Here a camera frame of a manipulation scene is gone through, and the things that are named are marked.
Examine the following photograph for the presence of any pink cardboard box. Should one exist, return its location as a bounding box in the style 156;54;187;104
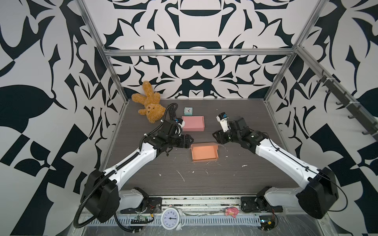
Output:
182;116;205;132

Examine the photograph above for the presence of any orange cardboard box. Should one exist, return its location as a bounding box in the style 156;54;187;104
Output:
191;143;219;162

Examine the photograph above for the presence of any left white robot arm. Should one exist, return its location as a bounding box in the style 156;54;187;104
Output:
73;119;194;228

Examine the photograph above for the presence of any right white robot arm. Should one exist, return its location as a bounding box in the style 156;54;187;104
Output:
213;113;342;219

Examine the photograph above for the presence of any small teal alarm clock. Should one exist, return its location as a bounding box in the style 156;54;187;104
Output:
184;107;193;116

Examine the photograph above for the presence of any brown plush bunny toy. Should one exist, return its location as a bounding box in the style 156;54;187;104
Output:
132;81;166;124

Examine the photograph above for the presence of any black remote control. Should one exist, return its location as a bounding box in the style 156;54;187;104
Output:
168;103;178;120

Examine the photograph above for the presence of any small pink toy figure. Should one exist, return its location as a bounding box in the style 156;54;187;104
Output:
224;207;239;218

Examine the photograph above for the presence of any white round alarm clock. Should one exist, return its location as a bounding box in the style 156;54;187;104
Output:
161;206;186;231

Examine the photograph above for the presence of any left green circuit board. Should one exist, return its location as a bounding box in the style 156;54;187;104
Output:
130;215;154;224

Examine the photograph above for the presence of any green circuit board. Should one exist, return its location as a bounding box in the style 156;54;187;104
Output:
258;213;279;232
130;215;154;224

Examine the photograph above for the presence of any right green circuit board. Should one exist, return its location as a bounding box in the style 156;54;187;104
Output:
258;213;279;232

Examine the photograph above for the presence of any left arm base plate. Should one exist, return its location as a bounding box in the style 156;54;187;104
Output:
120;197;162;214

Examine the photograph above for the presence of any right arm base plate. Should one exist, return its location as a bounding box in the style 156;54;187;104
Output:
240;196;283;213

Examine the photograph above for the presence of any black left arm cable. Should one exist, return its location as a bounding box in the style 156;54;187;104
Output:
113;213;139;233

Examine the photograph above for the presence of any white slotted cable duct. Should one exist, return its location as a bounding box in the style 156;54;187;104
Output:
87;214;262;227

